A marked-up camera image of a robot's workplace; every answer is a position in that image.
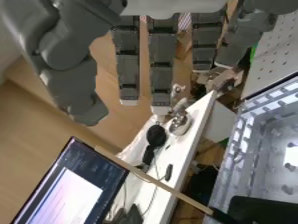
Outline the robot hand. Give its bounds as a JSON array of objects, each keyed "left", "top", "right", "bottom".
[{"left": 0, "top": 0, "right": 298, "bottom": 127}]

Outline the black mouse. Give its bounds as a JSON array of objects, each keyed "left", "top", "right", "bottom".
[{"left": 140, "top": 124, "right": 169, "bottom": 167}]

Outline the small white jointed device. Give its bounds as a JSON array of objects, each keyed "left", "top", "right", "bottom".
[{"left": 166, "top": 84, "right": 194, "bottom": 137}]

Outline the white desk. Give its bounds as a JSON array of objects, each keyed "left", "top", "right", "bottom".
[{"left": 105, "top": 89, "right": 220, "bottom": 224}]

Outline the computer screen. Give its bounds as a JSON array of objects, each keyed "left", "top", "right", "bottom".
[{"left": 11, "top": 135, "right": 131, "bottom": 224}]

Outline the thin wooden stick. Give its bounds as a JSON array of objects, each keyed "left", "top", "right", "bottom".
[{"left": 93, "top": 145, "right": 216, "bottom": 216}]

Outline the clear box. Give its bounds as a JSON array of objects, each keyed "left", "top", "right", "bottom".
[{"left": 205, "top": 75, "right": 298, "bottom": 224}]

